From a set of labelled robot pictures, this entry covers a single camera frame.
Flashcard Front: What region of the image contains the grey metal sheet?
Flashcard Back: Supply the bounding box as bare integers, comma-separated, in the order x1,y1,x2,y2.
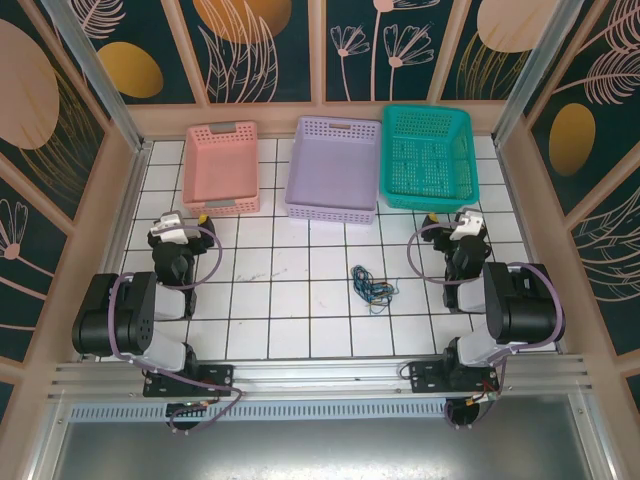
29,394,616,480

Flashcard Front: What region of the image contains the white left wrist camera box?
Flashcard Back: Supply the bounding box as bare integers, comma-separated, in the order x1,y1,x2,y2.
148,211,185,242

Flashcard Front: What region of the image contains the aluminium mounting rail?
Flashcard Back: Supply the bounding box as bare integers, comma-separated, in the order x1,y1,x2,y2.
47,353,596,401

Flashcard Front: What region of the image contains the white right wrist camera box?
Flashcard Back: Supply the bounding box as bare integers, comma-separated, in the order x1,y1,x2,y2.
452,209,485,242

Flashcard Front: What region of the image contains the pink plastic basket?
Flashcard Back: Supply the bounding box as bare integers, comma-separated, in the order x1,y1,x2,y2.
182,119,261,217

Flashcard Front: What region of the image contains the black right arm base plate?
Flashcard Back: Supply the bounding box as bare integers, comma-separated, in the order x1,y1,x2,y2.
408,359,501,396

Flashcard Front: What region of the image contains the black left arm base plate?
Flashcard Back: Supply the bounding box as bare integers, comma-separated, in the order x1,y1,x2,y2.
143,363,236,399

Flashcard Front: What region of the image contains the perforated grey cable duct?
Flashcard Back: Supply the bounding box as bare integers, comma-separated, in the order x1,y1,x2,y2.
67,403,451,422

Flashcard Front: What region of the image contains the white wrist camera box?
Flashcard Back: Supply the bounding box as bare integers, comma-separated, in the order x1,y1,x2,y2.
452,209,485,242
148,211,185,242

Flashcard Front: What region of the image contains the teal plastic basket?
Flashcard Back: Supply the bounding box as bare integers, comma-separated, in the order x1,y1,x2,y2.
378,104,481,214

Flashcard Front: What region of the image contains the aluminium frame post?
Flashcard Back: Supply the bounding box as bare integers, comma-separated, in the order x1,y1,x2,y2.
42,0,153,156
492,0,586,146

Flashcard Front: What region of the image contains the purple plastic basket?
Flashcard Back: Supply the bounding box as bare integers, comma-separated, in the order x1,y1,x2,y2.
284,115,384,226

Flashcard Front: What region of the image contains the black round cable port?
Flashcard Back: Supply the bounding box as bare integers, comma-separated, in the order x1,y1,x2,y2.
166,402,210,435
443,397,494,431

